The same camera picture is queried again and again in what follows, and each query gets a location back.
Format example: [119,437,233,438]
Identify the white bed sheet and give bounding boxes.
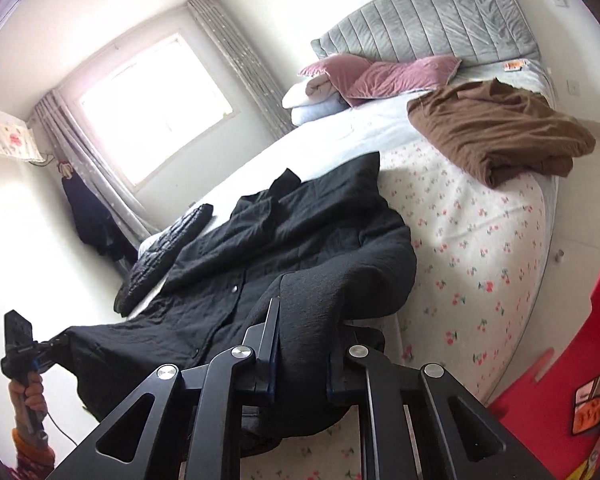
[137,60,556,311]

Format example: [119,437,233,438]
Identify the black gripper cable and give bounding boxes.
[42,409,82,450]

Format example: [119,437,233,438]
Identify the small pink velvet pillow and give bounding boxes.
[299,54,376,101]

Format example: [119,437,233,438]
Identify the brown garment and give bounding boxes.
[406,79,597,190]

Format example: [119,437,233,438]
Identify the bright window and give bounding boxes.
[77,32,236,188]

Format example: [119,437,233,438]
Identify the dark hanging clothes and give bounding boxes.
[60,172,138,263]

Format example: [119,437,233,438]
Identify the light blue pillow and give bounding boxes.
[291,97,351,126]

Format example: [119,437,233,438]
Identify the grey padded headboard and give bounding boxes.
[310,0,541,68]

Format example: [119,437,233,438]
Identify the smartphone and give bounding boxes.
[571,377,600,436]

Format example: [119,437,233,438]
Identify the person's left forearm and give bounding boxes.
[2,427,57,480]

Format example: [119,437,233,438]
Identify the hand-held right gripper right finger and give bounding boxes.
[326,327,523,480]

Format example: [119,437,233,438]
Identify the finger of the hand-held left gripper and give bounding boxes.
[31,350,70,368]
[34,335,74,352]

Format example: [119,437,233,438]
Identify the patterned beige curtain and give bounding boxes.
[32,87,153,241]
[186,0,297,138]

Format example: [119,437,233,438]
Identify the white and blue pillows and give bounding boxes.
[282,72,341,111]

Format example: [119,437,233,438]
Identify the long pink velvet pillow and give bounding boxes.
[350,55,463,108]

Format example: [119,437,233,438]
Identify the covered wall air conditioner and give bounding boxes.
[0,104,46,163]

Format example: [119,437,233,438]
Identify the person's left hand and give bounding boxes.
[7,377,48,433]

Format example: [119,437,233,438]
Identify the black long coat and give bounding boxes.
[60,151,418,456]

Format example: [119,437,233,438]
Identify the black shiny quilted jacket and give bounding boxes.
[114,203,215,317]

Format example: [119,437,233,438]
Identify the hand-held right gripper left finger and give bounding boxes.
[47,297,281,480]

